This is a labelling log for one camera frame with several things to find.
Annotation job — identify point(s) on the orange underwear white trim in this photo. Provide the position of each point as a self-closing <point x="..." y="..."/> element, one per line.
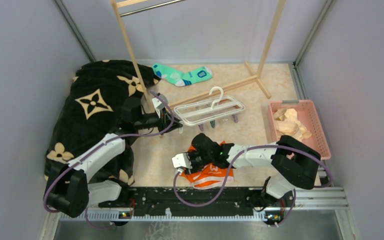
<point x="210" y="177"/>

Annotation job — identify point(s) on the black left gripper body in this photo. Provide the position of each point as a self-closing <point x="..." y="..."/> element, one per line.
<point x="162" y="122"/>

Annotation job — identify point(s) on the teal clothes peg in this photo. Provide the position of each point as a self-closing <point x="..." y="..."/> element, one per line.
<point x="213" y="124"/>

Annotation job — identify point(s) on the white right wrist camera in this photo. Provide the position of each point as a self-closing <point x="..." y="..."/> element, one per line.
<point x="181" y="162"/>

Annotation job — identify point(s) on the pink perforated plastic basket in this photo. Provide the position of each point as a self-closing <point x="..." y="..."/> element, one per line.
<point x="308" y="116"/>

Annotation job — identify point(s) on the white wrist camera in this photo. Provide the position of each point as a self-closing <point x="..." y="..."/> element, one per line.
<point x="181" y="162"/>
<point x="159" y="103"/>

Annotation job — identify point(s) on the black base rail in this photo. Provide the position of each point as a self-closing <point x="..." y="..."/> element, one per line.
<point x="188" y="204"/>

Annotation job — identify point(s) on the green patterned sock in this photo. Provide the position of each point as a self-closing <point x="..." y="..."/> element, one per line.
<point x="182" y="79"/>

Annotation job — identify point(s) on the white plastic clip hanger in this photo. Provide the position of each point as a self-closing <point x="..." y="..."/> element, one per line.
<point x="204" y="111"/>

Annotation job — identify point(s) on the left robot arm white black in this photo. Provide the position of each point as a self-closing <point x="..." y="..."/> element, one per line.
<point x="69" y="189"/>

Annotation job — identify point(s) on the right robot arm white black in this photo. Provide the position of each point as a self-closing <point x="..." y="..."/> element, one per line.
<point x="296" y="164"/>

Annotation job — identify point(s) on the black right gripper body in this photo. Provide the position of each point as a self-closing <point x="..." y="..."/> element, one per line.
<point x="198" y="160"/>

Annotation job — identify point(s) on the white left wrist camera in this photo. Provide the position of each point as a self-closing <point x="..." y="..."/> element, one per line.
<point x="159" y="103"/>

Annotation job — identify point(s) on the beige cloth in basket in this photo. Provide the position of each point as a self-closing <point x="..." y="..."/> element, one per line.
<point x="286" y="123"/>

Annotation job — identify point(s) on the black floral blanket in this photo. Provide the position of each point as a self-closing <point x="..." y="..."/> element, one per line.
<point x="93" y="108"/>

